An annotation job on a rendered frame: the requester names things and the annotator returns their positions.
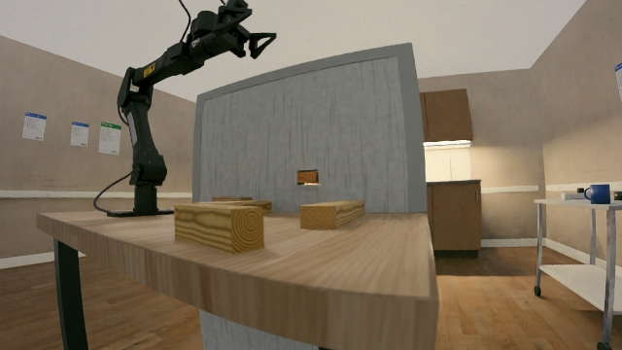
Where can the light grey panel with slot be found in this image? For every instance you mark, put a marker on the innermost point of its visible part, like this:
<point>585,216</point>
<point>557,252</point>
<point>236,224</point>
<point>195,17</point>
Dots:
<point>357,114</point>

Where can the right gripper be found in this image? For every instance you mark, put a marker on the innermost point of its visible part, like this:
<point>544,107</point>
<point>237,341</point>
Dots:
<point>228,43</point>

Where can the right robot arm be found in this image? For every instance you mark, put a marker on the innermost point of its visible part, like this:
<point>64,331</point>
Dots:
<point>177,60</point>

